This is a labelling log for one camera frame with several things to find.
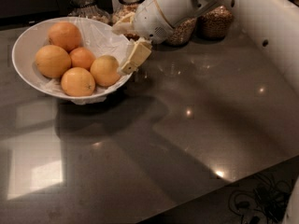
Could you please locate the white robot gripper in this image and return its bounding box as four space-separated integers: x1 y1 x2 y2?
112 0 217 76

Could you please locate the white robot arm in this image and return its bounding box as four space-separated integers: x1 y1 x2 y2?
115 0 299 224

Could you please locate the clear plastic bowl liner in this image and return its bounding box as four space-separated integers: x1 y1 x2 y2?
37 17 133 105

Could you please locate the orange at bowl right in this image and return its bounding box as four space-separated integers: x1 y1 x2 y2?
90 55 121 87

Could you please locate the orange at bowl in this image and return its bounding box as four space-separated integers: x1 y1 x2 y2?
48 21 82 52
90 55 121 87
61 67 95 97
35 45 71 78

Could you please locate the small middle orange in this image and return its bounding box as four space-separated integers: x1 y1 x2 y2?
69 47 95 70

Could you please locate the orange at bowl back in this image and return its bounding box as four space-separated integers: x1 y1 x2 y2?
48 21 82 52

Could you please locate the orange at bowl front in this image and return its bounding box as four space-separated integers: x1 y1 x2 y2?
61 67 95 97

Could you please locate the orange at bowl left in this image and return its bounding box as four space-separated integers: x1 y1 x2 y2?
35 45 71 78

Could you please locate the glass grain jar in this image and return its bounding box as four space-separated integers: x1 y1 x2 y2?
196 6 234 40
164 18 196 47

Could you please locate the leftmost glass jar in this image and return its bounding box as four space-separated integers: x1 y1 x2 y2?
69 0 110 24

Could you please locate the black cable bundle on floor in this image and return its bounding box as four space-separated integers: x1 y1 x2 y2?
228 173 295 224

